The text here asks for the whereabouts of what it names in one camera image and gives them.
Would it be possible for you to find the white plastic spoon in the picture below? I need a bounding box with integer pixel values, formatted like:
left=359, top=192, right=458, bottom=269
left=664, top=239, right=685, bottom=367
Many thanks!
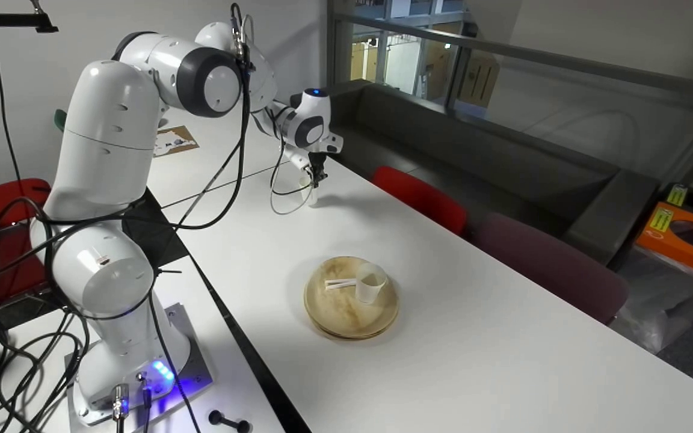
left=322, top=277, right=366, bottom=295

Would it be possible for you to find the grey metal railing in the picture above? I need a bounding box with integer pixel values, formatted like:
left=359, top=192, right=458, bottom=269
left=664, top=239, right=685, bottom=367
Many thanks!
left=331, top=7, right=693, bottom=188

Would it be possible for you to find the bright red chair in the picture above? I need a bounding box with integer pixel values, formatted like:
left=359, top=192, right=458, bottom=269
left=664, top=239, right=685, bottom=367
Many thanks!
left=369, top=165, right=472, bottom=236

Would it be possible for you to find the brown printed booklet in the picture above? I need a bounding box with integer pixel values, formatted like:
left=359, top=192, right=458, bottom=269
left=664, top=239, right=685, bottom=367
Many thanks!
left=152, top=123, right=202, bottom=160

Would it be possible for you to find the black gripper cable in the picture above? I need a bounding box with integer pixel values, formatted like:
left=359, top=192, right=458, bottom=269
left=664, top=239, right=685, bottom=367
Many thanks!
left=172, top=0, right=322, bottom=233

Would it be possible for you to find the dark red chair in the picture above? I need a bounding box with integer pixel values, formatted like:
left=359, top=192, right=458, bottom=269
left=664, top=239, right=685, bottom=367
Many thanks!
left=0, top=177, right=55, bottom=309

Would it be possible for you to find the black cable bundle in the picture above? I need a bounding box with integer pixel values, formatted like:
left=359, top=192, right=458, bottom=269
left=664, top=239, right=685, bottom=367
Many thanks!
left=0, top=190, right=99, bottom=433

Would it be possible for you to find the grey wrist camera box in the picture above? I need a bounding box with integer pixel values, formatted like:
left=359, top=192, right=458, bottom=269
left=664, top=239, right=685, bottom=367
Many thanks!
left=320, top=131, right=350, bottom=160

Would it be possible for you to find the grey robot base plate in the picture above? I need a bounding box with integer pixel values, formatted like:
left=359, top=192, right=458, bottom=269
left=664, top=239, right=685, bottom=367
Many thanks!
left=67, top=301, right=215, bottom=427

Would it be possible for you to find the white plastic cup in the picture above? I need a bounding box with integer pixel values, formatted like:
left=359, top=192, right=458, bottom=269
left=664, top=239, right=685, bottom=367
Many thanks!
left=359, top=269, right=396, bottom=319

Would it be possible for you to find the orange box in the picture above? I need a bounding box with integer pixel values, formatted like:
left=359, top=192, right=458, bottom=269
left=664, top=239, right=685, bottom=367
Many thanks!
left=634, top=201, right=693, bottom=286

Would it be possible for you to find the yellow green tag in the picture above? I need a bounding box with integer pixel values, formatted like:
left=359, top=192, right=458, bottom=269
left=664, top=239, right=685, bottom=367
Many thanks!
left=664, top=184, right=691, bottom=209

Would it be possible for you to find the maroon chair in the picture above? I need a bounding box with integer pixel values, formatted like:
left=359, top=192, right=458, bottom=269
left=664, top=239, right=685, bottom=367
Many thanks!
left=470, top=213, right=632, bottom=327

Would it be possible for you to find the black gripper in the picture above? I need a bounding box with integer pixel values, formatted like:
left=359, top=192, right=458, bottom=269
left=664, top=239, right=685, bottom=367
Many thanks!
left=303, top=148, right=331, bottom=190

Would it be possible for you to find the black dumbbell shaped knob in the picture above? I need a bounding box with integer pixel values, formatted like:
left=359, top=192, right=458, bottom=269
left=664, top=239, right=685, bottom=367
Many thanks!
left=208, top=408, right=254, bottom=433

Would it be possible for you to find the yellow paper sign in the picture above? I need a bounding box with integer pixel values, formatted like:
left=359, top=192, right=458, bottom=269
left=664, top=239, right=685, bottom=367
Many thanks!
left=458, top=50, right=503, bottom=112

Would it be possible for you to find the round palm leaf plate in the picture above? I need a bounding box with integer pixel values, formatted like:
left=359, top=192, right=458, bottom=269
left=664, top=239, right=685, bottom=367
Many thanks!
left=303, top=254, right=405, bottom=343

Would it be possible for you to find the black overhead bar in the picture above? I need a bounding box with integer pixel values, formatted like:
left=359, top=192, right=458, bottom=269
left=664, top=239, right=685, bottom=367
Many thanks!
left=0, top=11, right=60, bottom=37

